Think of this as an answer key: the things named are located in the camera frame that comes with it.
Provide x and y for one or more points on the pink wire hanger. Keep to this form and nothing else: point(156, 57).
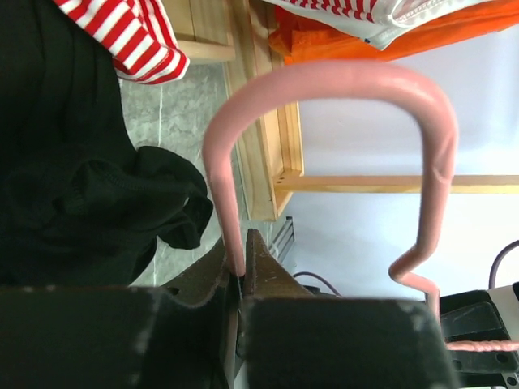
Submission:
point(370, 80)

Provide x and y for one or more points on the small wooden clothes rack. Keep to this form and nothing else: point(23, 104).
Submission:
point(270, 151)

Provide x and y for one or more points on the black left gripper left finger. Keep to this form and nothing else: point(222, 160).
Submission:
point(181, 334)

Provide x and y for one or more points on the orange shirt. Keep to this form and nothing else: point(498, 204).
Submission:
point(298, 39)

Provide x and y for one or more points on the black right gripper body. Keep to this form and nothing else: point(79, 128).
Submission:
point(473, 316)

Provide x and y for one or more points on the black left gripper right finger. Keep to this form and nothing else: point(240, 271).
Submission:
point(304, 341)

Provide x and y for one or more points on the black tank top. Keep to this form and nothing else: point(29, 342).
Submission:
point(80, 205)

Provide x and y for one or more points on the red white striped tank top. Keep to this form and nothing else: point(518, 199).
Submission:
point(138, 35)

